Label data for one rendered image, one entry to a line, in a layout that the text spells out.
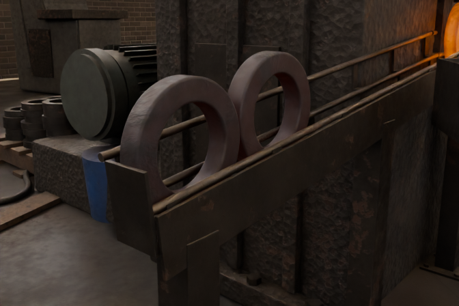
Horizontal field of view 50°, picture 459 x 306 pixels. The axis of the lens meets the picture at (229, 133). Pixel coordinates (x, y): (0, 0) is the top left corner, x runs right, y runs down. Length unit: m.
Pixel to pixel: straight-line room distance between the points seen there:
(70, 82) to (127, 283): 0.92
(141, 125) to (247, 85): 0.19
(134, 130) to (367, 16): 0.72
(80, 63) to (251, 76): 1.44
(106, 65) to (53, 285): 0.83
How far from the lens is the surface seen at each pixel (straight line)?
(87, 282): 1.66
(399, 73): 1.27
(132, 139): 0.57
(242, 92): 0.69
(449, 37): 1.49
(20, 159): 2.83
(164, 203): 0.58
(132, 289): 1.59
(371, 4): 1.18
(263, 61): 0.71
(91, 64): 2.02
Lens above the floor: 0.80
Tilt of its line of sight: 13 degrees down
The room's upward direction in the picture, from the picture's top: straight up
